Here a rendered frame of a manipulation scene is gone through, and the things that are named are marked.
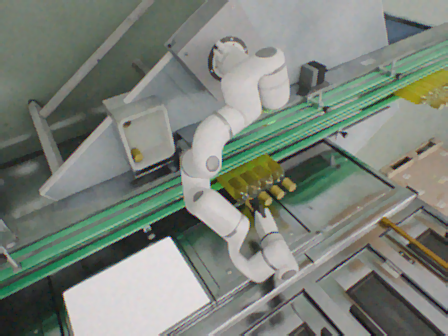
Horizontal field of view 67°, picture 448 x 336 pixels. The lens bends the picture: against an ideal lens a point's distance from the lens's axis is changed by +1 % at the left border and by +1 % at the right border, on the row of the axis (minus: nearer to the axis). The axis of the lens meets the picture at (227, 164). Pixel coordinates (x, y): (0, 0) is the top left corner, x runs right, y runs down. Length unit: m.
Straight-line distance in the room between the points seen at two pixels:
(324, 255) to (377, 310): 0.23
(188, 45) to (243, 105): 0.33
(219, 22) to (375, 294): 1.03
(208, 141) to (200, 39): 0.42
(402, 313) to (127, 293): 0.90
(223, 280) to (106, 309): 0.39
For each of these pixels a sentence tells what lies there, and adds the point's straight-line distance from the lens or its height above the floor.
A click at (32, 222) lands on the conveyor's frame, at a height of 0.81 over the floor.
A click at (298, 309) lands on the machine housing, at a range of 1.22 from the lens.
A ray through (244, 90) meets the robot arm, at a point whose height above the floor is 1.18.
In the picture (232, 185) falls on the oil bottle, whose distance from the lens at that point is 1.26.
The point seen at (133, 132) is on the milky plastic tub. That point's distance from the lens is 1.26.
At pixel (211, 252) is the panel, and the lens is 1.27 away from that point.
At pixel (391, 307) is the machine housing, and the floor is 1.63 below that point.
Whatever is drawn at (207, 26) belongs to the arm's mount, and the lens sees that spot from 1.14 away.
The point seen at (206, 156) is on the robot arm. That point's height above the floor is 1.23.
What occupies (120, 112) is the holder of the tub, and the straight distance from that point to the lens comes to 1.19.
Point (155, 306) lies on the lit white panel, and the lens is 1.20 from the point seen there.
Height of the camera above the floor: 1.80
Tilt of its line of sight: 40 degrees down
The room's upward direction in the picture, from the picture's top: 135 degrees clockwise
